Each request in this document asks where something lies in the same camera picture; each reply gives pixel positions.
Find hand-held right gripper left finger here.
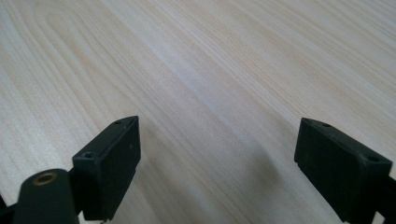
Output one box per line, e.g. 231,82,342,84
71,115,142,222

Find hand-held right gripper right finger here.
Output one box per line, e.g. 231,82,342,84
293,117,393,224

